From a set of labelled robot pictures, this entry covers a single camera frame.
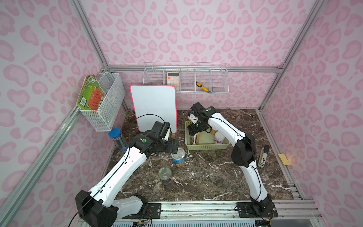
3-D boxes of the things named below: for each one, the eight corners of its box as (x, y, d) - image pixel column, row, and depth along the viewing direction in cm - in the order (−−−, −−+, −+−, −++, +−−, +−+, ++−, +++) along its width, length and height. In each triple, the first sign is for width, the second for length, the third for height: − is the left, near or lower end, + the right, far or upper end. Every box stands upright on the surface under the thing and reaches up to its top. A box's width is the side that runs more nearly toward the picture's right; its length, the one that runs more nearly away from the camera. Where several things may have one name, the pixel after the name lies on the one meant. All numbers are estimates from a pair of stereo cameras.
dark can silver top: (160, 185, 83) (157, 179, 75) (162, 174, 88) (159, 167, 79) (171, 185, 83) (170, 179, 75) (172, 174, 88) (171, 167, 79)
